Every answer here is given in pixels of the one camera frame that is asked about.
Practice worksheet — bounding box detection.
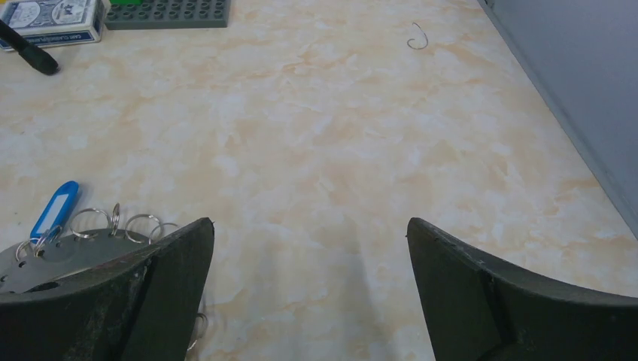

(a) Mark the loose metal wire ring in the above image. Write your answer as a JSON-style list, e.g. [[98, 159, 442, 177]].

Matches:
[[406, 22, 430, 51]]

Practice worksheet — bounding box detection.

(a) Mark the green lego brick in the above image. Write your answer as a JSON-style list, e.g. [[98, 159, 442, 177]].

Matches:
[[109, 0, 143, 5]]

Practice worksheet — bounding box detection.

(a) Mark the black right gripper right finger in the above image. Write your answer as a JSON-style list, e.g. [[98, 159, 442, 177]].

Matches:
[[406, 217, 637, 360]]

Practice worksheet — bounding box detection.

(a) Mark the grey lego baseplate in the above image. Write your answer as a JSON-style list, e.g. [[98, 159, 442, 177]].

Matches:
[[105, 0, 232, 30]]

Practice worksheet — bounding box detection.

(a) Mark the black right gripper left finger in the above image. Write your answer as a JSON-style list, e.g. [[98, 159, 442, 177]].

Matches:
[[0, 217, 216, 361]]

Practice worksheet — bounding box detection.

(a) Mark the black tripod stand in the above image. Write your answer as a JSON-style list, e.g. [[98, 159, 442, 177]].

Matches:
[[1, 21, 59, 76]]

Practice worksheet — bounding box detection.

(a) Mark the blue plastic key tag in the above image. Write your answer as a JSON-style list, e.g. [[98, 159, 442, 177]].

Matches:
[[29, 180, 79, 244]]

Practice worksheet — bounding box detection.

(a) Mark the blue playing card box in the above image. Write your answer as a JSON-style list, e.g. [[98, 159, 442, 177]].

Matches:
[[1, 0, 108, 47]]

